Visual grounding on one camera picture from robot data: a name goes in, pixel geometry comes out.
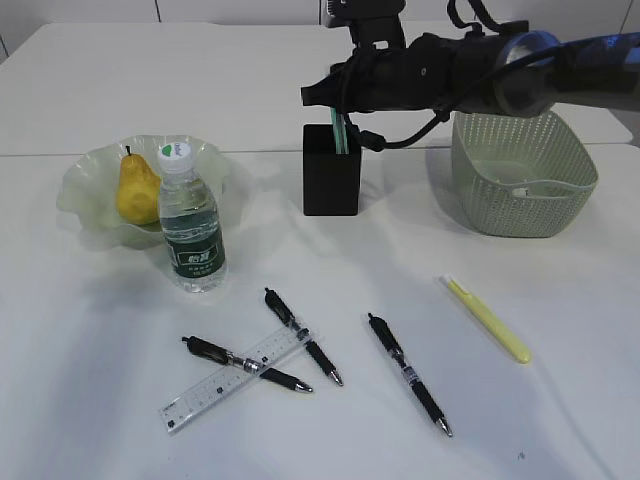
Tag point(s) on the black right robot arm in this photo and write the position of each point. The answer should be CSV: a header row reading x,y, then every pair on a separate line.
x,y
519,76

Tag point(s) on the clear yellow waste packaging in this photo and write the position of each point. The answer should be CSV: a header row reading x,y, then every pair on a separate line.
x,y
529,191

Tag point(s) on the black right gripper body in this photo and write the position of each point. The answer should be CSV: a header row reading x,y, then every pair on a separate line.
x,y
416,77

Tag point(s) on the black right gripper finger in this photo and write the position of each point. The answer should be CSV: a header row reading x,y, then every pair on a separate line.
x,y
329,92

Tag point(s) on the clear water bottle green label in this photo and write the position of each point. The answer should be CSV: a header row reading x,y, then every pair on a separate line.
x,y
190,223

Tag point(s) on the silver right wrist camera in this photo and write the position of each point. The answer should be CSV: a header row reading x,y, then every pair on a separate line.
x,y
368,21

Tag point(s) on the black pen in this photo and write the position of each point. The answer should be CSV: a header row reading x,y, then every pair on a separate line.
x,y
222,356
286,316
390,344

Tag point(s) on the yellow pear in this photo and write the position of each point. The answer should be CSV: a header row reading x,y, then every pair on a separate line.
x,y
138,190

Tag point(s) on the black square pen holder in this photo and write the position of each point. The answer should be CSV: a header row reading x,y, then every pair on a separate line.
x,y
331,181

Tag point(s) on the pale green wavy glass plate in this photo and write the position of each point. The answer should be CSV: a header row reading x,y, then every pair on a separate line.
x,y
113,190

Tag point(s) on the pale green plastic basket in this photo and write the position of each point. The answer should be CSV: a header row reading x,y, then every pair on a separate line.
x,y
492,154

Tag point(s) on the yellow utility knife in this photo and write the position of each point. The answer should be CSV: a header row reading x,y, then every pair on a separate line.
x,y
505,337

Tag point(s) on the teal utility knife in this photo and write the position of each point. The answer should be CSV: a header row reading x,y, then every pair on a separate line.
x,y
339,132

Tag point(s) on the clear plastic ruler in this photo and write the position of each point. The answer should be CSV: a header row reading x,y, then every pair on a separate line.
x,y
227,380

